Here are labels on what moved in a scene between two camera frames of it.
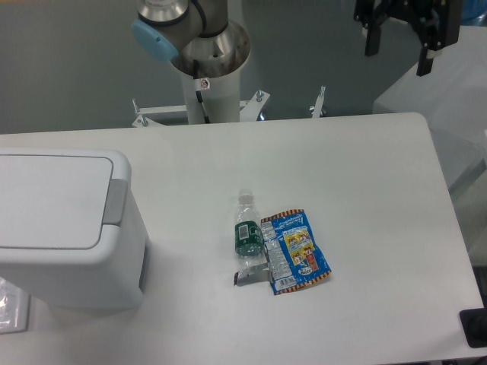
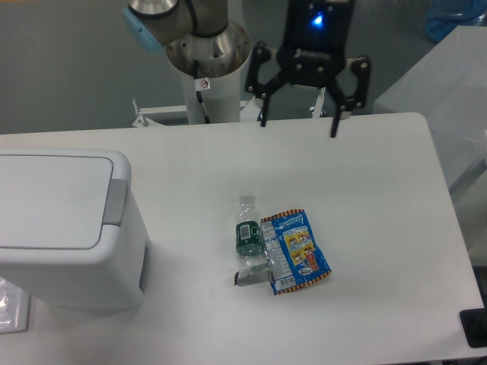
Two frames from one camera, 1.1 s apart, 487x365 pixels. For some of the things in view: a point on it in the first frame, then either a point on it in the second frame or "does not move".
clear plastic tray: [14, 308] does not move
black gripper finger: [370, 14] → [261, 54]
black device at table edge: [474, 324] does not move
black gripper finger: [433, 25] → [361, 65]
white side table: [453, 99] does not move
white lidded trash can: [69, 233] does not move
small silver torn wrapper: [253, 274] does not move
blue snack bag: [294, 255] does not move
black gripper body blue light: [437, 22] → [316, 39]
